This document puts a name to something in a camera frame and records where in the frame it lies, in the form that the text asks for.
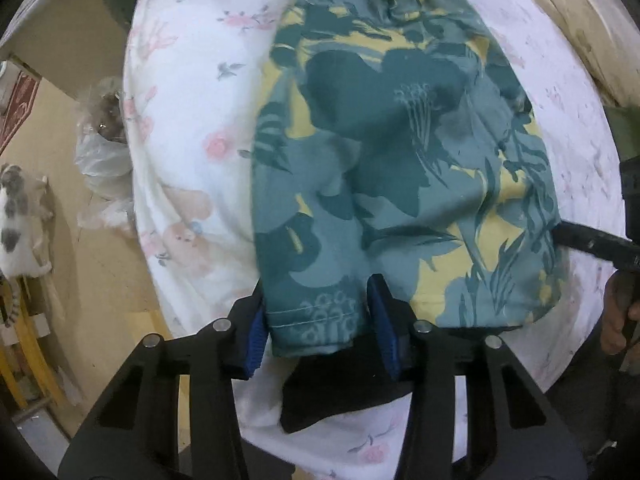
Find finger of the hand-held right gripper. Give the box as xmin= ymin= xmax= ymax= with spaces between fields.
xmin=549 ymin=219 xmax=640 ymax=267

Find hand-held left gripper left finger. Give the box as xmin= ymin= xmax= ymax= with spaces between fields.
xmin=57 ymin=279 xmax=266 ymax=480

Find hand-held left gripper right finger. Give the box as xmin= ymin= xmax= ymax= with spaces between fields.
xmin=366 ymin=274 xmax=589 ymax=480

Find teal floral pants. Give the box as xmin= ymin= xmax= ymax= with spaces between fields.
xmin=249 ymin=0 xmax=564 ymax=359

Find person's right hand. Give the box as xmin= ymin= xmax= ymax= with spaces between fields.
xmin=600 ymin=269 xmax=640 ymax=357

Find cream blanket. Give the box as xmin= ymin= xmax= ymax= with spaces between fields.
xmin=520 ymin=0 xmax=640 ymax=111

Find clear plastic bag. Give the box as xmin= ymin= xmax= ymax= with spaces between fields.
xmin=74 ymin=76 xmax=137 ymax=238

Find white floral bed sheet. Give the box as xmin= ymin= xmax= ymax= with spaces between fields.
xmin=122 ymin=0 xmax=629 ymax=480

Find white and grey cat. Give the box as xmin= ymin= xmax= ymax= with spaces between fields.
xmin=0 ymin=162 xmax=57 ymax=330

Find red patterned rug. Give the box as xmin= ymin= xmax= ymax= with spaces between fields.
xmin=0 ymin=69 xmax=42 ymax=157

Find yellow wooden frame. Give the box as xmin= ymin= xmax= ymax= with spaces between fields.
xmin=0 ymin=276 xmax=68 ymax=413

